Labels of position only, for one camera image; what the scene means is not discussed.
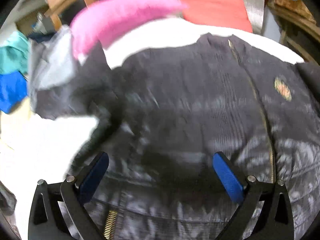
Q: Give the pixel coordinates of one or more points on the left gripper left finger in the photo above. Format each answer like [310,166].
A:
[46,220]

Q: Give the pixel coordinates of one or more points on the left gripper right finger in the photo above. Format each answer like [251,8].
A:
[275,220]

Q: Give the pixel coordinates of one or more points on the black quilted puffer jacket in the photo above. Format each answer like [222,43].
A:
[162,115]

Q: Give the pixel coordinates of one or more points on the white embossed bed blanket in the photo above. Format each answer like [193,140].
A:
[33,148]

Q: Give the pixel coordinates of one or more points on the blue jacket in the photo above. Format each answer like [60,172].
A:
[13,90]

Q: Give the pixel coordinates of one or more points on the grey garment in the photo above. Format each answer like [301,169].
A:
[50,63]

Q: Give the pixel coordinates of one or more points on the teal garment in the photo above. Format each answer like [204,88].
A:
[14,54]

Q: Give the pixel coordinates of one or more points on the magenta pillow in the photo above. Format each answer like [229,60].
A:
[106,20]

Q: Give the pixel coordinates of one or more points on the wooden side table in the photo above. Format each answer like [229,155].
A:
[298,28]

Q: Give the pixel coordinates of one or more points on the red square cushion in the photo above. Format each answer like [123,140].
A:
[219,13]

